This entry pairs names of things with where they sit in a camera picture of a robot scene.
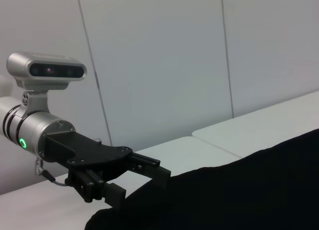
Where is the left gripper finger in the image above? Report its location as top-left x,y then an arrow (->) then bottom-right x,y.
126,152 -> 172,186

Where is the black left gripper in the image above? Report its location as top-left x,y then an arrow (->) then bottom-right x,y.
41,131 -> 133,208

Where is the black shirt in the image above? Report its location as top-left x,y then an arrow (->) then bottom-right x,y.
84,128 -> 319,230

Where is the left gripper plug cable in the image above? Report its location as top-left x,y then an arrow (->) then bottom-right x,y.
34,158 -> 71,188

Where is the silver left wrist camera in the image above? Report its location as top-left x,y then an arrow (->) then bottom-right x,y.
6,51 -> 87,116

